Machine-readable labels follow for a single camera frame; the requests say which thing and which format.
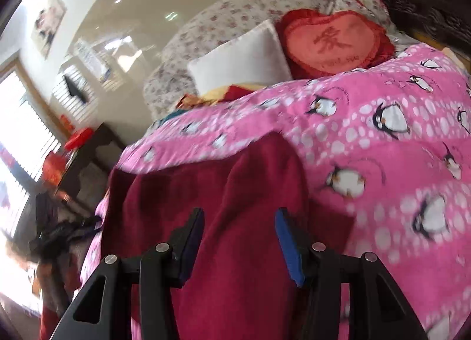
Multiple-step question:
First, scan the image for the dark red fleece sweater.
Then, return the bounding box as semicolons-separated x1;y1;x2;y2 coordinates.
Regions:
101;133;353;339

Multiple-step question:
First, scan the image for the red bag on table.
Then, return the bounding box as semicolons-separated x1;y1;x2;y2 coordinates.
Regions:
42;151;69;186

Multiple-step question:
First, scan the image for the red gift box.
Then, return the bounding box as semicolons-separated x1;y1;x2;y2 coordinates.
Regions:
64;127;94;151

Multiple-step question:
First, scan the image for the dark wooden side table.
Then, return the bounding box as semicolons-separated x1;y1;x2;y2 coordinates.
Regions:
55;123;126;214

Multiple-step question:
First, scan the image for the pink penguin print duvet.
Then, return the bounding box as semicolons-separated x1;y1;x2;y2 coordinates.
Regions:
82;44;470;339

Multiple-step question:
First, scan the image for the yellow and red blanket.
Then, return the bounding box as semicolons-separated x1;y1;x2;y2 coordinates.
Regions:
175;84;266;111

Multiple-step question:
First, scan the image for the white square pillow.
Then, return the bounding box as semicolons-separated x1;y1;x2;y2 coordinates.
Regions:
187;20;292;96

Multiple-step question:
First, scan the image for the red heart shaped cushion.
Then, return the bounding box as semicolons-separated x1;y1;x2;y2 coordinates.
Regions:
276;9;395;79

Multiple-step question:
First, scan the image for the carved dark wooden headboard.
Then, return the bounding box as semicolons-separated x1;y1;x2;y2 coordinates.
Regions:
382;0;470;55

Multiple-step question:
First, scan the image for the dark cloth hanging on wall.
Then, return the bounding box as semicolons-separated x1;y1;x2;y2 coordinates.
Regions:
63;75;88;104

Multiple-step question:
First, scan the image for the white wall calendar chart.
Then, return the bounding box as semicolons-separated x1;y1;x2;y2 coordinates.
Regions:
74;38;111;84

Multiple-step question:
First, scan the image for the framed wall photo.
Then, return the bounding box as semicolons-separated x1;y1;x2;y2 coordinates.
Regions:
33;0;67;60

